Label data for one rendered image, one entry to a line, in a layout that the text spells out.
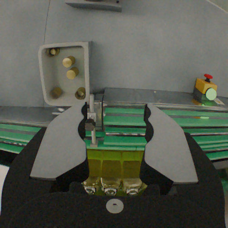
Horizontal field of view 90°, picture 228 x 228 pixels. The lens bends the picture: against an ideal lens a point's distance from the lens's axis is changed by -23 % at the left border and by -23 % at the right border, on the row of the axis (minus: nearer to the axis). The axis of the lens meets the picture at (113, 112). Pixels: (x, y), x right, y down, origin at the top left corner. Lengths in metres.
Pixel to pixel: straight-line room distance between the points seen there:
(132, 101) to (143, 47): 0.20
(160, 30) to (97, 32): 0.23
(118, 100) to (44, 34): 0.38
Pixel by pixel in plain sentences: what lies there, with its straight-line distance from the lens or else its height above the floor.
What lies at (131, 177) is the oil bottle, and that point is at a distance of 0.40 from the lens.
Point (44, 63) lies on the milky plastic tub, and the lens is 0.54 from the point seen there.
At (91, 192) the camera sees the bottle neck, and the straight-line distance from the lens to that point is 0.40.
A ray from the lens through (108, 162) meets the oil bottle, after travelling 0.43.
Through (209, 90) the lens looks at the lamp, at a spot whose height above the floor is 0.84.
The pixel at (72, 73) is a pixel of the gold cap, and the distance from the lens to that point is 0.52.
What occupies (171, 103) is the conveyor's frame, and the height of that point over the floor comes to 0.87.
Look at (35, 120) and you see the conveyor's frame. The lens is 0.60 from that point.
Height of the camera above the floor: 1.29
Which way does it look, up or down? 60 degrees down
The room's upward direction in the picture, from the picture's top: 177 degrees counter-clockwise
